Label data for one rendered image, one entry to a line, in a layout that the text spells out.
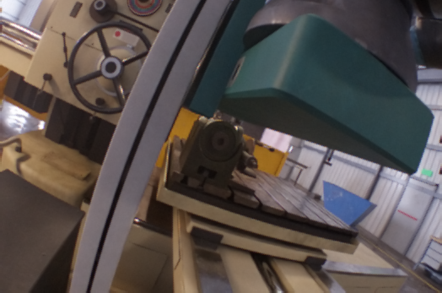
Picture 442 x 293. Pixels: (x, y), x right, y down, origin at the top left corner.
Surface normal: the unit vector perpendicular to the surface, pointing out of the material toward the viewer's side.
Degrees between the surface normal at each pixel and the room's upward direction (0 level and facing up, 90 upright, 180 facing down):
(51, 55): 90
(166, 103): 90
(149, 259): 90
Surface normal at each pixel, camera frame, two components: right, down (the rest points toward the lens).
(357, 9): -0.08, -0.39
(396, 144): 0.18, 0.11
